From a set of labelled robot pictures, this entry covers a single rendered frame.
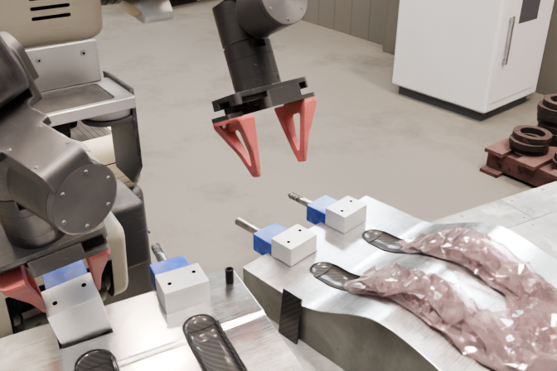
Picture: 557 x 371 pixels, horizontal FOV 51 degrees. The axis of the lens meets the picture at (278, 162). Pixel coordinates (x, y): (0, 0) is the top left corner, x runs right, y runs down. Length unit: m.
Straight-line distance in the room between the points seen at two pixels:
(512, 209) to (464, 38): 2.49
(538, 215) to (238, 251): 1.43
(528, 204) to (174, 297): 0.66
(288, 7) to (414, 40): 3.08
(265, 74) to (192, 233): 1.76
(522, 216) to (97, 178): 0.76
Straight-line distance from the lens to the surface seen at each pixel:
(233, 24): 0.69
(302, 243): 0.77
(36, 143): 0.45
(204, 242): 2.34
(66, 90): 0.87
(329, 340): 0.71
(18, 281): 0.57
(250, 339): 0.62
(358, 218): 0.85
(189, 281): 0.65
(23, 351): 0.66
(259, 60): 0.68
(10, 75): 0.47
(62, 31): 0.88
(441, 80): 3.63
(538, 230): 1.02
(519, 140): 2.91
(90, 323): 0.63
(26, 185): 0.46
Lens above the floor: 1.32
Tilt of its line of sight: 27 degrees down
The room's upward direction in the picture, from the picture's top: straight up
